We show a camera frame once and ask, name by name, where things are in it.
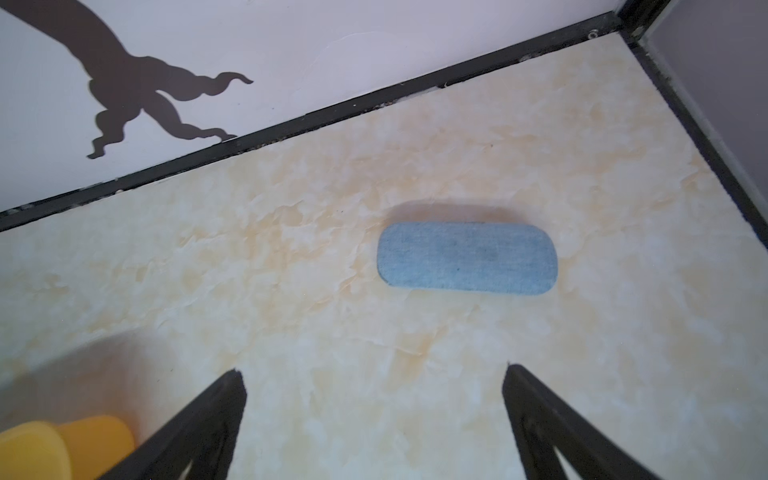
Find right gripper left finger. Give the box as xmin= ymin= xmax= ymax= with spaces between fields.
xmin=101 ymin=369 xmax=247 ymax=479

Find yellow plastic storage tray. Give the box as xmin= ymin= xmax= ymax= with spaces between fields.
xmin=1 ymin=415 xmax=136 ymax=479

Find blue glasses case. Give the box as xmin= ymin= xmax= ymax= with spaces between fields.
xmin=377 ymin=222 xmax=559 ymax=296

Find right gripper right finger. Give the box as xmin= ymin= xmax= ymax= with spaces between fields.
xmin=502 ymin=364 xmax=657 ymax=479

